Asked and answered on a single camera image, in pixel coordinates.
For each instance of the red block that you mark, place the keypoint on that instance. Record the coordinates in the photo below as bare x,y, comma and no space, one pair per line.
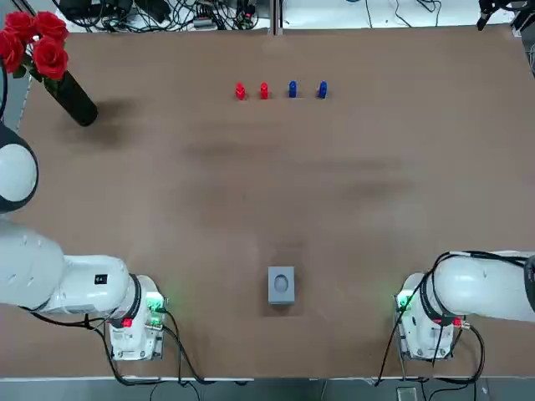
239,91
264,90

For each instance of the blue block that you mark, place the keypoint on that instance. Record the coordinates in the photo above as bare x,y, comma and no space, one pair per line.
293,88
322,89

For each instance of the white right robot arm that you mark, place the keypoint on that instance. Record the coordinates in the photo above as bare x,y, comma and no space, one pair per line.
472,284

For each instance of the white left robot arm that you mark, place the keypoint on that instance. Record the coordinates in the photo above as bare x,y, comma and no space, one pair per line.
42,267

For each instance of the grey box with round hole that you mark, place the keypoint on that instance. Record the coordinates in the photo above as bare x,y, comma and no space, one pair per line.
281,285

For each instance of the black cylindrical vase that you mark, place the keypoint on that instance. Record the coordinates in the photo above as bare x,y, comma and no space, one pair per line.
77,104

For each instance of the grey metal plate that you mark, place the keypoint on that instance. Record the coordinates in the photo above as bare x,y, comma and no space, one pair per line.
406,394

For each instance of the red rose bouquet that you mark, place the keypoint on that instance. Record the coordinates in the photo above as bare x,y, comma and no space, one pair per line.
46,54

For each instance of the aluminium post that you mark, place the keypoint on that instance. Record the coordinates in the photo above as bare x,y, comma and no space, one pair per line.
276,16

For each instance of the black camera stand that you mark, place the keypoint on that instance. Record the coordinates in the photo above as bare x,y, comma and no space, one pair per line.
487,12

